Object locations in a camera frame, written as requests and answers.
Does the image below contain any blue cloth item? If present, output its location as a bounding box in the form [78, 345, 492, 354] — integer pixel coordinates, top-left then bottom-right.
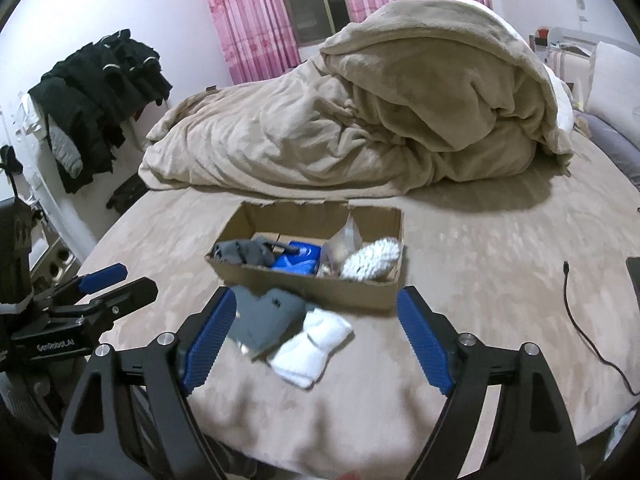
[271, 241, 322, 277]

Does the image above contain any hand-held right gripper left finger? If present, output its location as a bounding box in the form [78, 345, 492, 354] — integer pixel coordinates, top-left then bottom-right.
[52, 287, 238, 480]

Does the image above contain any white bedside table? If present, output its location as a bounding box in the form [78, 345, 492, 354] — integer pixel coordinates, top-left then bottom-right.
[529, 25, 603, 103]

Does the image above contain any beige bed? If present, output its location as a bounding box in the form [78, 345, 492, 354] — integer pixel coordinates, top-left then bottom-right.
[75, 130, 640, 461]

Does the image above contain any dark grey sock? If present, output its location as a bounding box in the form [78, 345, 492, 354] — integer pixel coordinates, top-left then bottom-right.
[214, 239, 292, 267]

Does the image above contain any window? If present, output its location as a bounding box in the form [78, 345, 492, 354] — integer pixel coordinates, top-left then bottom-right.
[272, 0, 352, 50]

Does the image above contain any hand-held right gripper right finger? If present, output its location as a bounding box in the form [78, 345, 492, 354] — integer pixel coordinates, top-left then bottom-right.
[396, 285, 586, 480]

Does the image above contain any pile of black clothes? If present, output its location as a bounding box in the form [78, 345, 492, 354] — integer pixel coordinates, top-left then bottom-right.
[27, 30, 174, 196]

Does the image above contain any white pillow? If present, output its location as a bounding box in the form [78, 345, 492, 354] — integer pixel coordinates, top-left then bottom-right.
[585, 41, 640, 134]

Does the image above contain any clear plastic bag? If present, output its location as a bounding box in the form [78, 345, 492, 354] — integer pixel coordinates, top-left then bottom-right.
[316, 214, 364, 279]

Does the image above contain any beige fleece blanket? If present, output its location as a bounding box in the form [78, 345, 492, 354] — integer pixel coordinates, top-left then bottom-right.
[139, 0, 576, 200]

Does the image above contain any black object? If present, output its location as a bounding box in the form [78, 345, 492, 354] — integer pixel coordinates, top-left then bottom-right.
[105, 177, 149, 211]

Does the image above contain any grey pillow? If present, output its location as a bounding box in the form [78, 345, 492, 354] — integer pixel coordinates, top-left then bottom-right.
[574, 109, 640, 187]

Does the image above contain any cardboard box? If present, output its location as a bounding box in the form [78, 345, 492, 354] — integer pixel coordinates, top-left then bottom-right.
[205, 201, 405, 311]

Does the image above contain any grey garment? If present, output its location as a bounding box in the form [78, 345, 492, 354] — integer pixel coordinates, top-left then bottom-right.
[49, 119, 84, 179]

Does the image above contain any black cable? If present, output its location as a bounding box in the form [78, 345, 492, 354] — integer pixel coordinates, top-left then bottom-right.
[562, 261, 640, 392]

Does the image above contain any white knit sock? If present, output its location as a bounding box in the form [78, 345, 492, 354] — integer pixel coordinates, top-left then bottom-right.
[341, 236, 404, 282]

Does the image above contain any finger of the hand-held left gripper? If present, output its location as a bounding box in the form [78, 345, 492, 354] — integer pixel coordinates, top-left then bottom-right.
[34, 262, 128, 307]
[50, 276, 159, 322]

